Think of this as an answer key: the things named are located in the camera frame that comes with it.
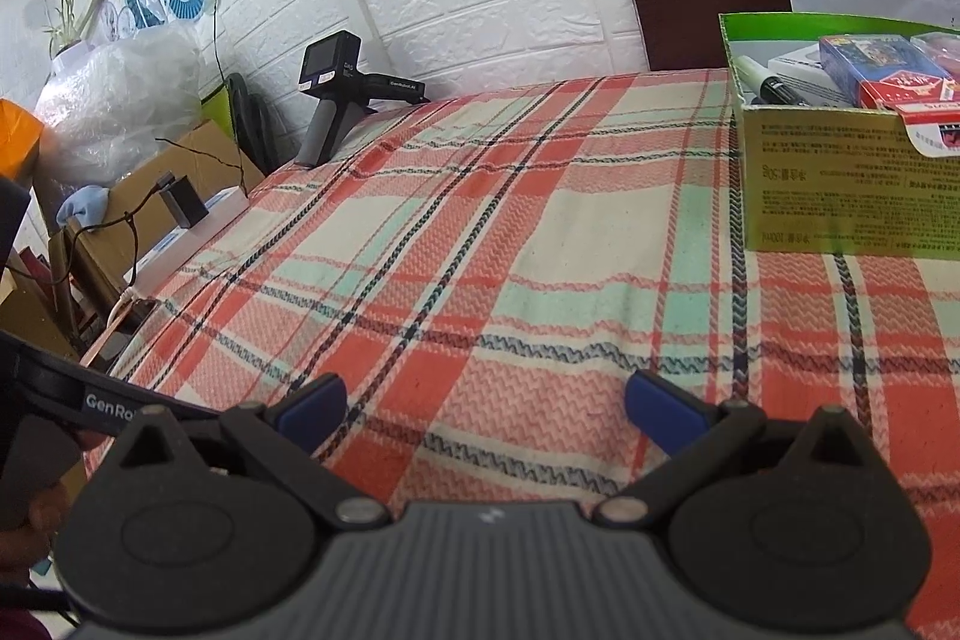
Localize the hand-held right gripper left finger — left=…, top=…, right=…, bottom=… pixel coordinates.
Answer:
left=112, top=374, right=391, bottom=530

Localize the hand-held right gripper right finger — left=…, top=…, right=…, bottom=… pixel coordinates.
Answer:
left=600, top=370, right=886, bottom=530

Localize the large green cardboard box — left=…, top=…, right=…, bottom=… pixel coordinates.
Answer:
left=718, top=12, right=960, bottom=260

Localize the black marker with blue cap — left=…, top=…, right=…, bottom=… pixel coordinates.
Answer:
left=731, top=53, right=811, bottom=107

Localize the blue dragon playing card box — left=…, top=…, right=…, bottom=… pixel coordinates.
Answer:
left=817, top=34, right=957, bottom=105

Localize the small playing card box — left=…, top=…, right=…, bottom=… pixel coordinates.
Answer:
left=859, top=70, right=960, bottom=112

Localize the person's left hand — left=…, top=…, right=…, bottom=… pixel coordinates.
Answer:
left=0, top=431, right=106, bottom=573

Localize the light blue cloth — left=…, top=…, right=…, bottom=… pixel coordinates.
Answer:
left=56, top=184, right=110, bottom=229

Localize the flat white blue box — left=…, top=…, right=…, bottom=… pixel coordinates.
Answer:
left=135, top=190, right=252, bottom=296

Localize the black power adapter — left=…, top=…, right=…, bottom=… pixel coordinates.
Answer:
left=154, top=173, right=211, bottom=230

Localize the red green plaid blanket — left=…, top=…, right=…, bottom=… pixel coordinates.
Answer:
left=82, top=66, right=960, bottom=635

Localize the orange object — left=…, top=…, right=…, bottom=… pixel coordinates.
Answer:
left=0, top=98, right=44, bottom=180

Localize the open brown cardboard box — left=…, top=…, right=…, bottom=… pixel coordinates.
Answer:
left=49, top=119, right=263, bottom=311

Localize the black curved object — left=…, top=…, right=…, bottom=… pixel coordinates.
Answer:
left=223, top=72, right=272, bottom=180

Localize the clear plastic bag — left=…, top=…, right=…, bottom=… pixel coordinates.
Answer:
left=34, top=21, right=226, bottom=187

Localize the bright green object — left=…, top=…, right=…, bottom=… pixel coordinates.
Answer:
left=201, top=81, right=241, bottom=142

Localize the green plant in white vase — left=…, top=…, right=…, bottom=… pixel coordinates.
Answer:
left=41, top=0, right=83, bottom=60

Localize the wooden furniture frame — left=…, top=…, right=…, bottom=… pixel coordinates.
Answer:
left=0, top=220, right=121, bottom=371

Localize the black handheld device grey handle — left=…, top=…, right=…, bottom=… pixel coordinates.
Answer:
left=294, top=30, right=432, bottom=169

